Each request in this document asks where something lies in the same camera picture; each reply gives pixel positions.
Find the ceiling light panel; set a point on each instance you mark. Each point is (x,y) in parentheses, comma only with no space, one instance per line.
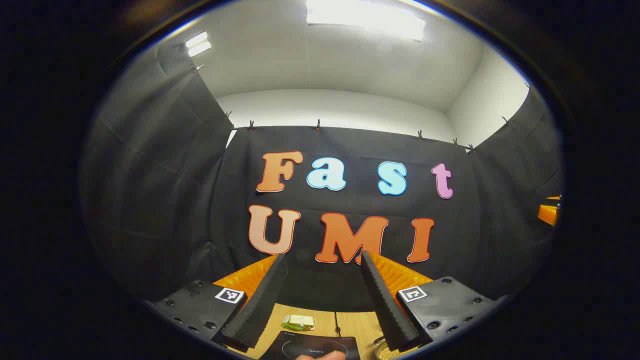
(198,44)
(365,17)

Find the black induction cooktop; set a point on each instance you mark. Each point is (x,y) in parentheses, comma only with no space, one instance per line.
(300,345)

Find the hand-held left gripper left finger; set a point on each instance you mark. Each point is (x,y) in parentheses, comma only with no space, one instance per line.
(265,295)

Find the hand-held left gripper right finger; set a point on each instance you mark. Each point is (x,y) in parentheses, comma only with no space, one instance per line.
(382,300)

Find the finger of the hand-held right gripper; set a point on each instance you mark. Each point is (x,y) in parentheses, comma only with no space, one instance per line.
(549,211)

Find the black backdrop cloth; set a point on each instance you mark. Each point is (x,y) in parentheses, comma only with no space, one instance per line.
(350,145)

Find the row of small backdrop clips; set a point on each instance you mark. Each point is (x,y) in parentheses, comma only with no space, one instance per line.
(317,124)

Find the sandwich with lettuce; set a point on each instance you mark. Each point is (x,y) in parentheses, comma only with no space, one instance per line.
(299,322)

